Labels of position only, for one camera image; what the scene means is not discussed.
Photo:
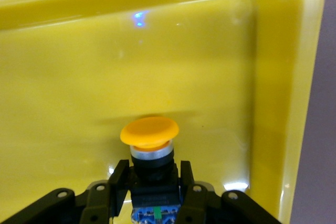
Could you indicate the yellow plastic tray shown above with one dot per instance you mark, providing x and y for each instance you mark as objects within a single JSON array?
[{"x": 157, "y": 64}]

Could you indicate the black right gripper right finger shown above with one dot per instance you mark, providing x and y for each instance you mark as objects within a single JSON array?
[{"x": 190, "y": 184}]

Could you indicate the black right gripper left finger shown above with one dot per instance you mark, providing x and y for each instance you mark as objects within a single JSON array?
[{"x": 116, "y": 182}]

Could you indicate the yellow mushroom push button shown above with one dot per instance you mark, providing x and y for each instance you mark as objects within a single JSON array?
[{"x": 151, "y": 140}]

